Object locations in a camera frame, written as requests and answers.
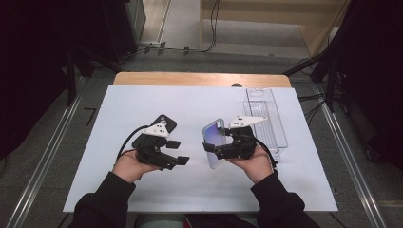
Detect black floor cables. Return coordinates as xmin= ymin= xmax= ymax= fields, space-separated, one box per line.
xmin=297 ymin=92 xmax=327 ymax=125

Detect wooden table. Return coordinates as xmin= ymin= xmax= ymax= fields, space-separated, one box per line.
xmin=112 ymin=71 xmax=293 ymax=89

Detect person's left hand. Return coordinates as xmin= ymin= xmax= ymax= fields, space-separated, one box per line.
xmin=112 ymin=149 xmax=160 ymax=184

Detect iridescent blue phone case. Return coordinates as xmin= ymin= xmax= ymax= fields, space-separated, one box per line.
xmin=201 ymin=118 xmax=227 ymax=170

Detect metal floor rail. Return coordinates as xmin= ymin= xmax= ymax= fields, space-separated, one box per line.
xmin=5 ymin=94 xmax=84 ymax=228
xmin=319 ymin=101 xmax=388 ymax=228

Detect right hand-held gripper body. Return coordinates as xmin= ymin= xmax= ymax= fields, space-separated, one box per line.
xmin=215 ymin=115 xmax=268 ymax=161

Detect dark curtain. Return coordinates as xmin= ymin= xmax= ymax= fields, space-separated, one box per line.
xmin=312 ymin=0 xmax=403 ymax=170
xmin=0 ymin=0 xmax=141 ymax=161

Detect black phone case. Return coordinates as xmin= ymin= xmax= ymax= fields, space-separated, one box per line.
xmin=131 ymin=114 xmax=178 ymax=149

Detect clear slotted rack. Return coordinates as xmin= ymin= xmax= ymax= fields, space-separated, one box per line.
xmin=242 ymin=100 xmax=282 ymax=157

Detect black hanging cables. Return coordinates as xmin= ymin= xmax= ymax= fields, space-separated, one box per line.
xmin=207 ymin=0 xmax=221 ymax=53

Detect white table board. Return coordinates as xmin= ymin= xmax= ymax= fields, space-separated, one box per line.
xmin=62 ymin=85 xmax=339 ymax=213

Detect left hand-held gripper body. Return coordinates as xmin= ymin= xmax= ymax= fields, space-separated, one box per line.
xmin=135 ymin=123 xmax=179 ymax=171

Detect left hand-held gripper cable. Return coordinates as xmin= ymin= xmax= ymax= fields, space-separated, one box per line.
xmin=115 ymin=124 xmax=150 ymax=161

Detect black metal stand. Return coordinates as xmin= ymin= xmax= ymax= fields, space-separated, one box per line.
xmin=282 ymin=51 xmax=337 ymax=112
xmin=65 ymin=44 xmax=123 ymax=107

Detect person's right hand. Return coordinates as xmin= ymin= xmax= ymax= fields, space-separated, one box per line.
xmin=227 ymin=145 xmax=274 ymax=184

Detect right hand-held gripper cable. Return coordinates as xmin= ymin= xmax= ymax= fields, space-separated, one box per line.
xmin=255 ymin=138 xmax=279 ymax=169

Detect hand-held gripper cable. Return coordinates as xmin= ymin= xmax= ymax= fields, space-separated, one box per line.
xmin=115 ymin=124 xmax=150 ymax=161
xmin=255 ymin=138 xmax=279 ymax=169

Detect light wooden shelf unit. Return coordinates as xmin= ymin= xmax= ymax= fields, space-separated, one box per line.
xmin=199 ymin=0 xmax=351 ymax=58

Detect clear plastic container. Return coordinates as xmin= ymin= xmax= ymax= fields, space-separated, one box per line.
xmin=245 ymin=87 xmax=289 ymax=150

